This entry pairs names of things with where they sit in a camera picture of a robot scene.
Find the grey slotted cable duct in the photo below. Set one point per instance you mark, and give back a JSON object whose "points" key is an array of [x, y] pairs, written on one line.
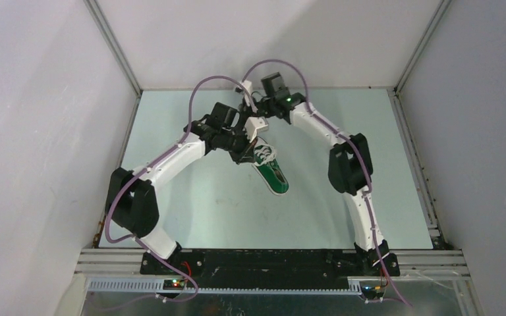
{"points": [[154, 286]]}

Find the white shoelace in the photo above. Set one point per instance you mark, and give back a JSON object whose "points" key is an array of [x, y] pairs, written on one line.
{"points": [[264, 153]]}

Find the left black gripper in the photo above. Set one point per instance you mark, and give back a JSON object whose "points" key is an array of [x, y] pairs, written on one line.
{"points": [[246, 147]]}

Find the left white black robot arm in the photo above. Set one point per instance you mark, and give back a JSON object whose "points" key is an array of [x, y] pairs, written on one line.
{"points": [[132, 201]]}

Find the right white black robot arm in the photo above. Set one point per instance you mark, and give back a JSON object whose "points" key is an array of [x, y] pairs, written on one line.
{"points": [[349, 168]]}

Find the left controller board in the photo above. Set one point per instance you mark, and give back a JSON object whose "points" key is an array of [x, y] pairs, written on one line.
{"points": [[174, 284]]}

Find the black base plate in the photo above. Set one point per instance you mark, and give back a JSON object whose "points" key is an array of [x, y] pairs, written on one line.
{"points": [[265, 269]]}

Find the right controller board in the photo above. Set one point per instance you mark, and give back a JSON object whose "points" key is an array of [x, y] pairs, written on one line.
{"points": [[373, 292]]}

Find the green canvas sneaker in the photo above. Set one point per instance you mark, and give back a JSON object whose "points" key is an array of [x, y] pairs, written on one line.
{"points": [[273, 176]]}

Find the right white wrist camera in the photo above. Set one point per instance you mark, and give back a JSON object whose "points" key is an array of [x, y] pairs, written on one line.
{"points": [[245, 88]]}

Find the controller board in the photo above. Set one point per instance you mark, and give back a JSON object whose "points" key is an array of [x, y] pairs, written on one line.
{"points": [[174, 284], [373, 292]]}

